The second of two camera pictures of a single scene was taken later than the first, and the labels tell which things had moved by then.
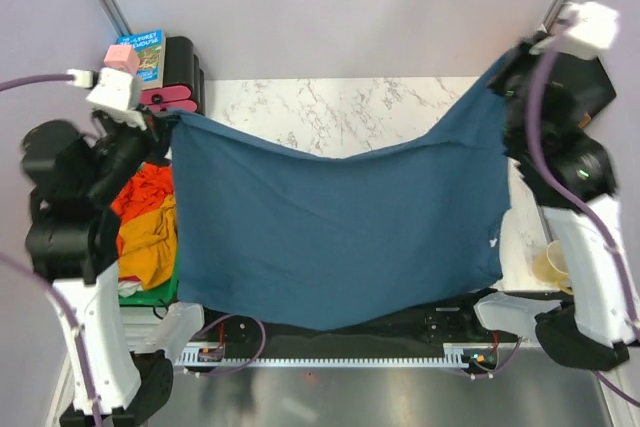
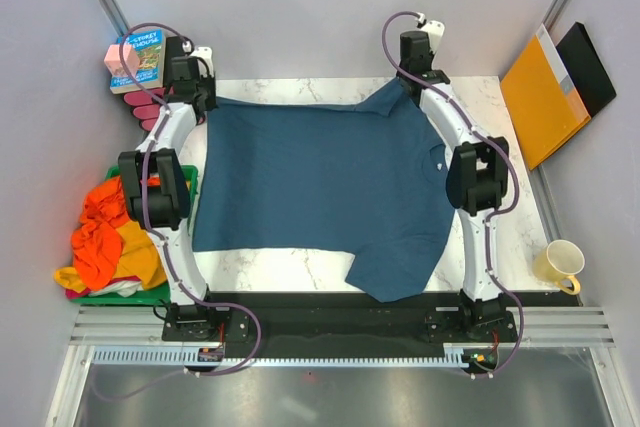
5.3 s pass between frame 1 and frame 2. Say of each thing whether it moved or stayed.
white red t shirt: stayed
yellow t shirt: stayed
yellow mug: stayed
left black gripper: moved
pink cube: stayed
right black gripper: moved
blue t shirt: moved
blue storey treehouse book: stayed
